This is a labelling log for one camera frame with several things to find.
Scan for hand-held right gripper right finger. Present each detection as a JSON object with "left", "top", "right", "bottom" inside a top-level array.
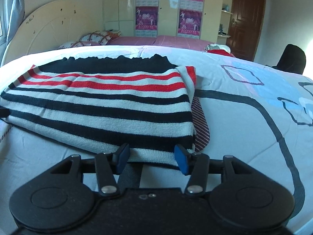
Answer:
[{"left": 174, "top": 144, "right": 247, "bottom": 197}]

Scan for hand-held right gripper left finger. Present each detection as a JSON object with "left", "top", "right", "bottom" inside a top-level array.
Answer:
[{"left": 50, "top": 142, "right": 130, "bottom": 197}]

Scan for striped knit sweater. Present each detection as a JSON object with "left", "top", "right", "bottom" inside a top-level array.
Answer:
[{"left": 0, "top": 54, "right": 211, "bottom": 170}]

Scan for red and white clothes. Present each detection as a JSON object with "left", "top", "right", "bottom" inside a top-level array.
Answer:
[{"left": 205, "top": 43, "right": 232, "bottom": 56}]

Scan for printed blue blanket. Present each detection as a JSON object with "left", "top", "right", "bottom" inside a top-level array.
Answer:
[{"left": 0, "top": 44, "right": 313, "bottom": 235}]

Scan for cream bed headboard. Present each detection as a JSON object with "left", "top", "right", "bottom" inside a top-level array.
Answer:
[{"left": 0, "top": 0, "right": 104, "bottom": 66}]

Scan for patterned pillow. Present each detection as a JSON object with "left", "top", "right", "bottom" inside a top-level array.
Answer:
[
  {"left": 57, "top": 41, "right": 101, "bottom": 50},
  {"left": 79, "top": 31, "right": 113, "bottom": 43}
]

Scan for blue curtain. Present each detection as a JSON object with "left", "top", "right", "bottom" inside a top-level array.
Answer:
[{"left": 5, "top": 0, "right": 26, "bottom": 45}]

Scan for window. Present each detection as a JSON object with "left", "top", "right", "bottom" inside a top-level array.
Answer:
[{"left": 0, "top": 0, "right": 10, "bottom": 45}]

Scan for pink bed sheet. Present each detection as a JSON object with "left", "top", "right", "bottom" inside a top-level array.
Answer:
[{"left": 108, "top": 35, "right": 236, "bottom": 57}]

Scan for orange patterned cloth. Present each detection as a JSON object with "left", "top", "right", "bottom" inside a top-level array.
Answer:
[{"left": 106, "top": 29, "right": 122, "bottom": 39}]

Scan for black office chair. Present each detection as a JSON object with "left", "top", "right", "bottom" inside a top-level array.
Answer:
[{"left": 265, "top": 43, "right": 307, "bottom": 75}]

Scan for cream wardrobe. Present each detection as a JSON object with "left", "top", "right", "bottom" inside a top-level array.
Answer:
[{"left": 101, "top": 0, "right": 236, "bottom": 42}]

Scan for cream corner shelves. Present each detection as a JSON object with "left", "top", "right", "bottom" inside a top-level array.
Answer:
[{"left": 218, "top": 0, "right": 237, "bottom": 39}]

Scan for brown wooden door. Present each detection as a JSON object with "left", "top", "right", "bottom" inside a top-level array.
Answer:
[{"left": 226, "top": 0, "right": 267, "bottom": 62}]

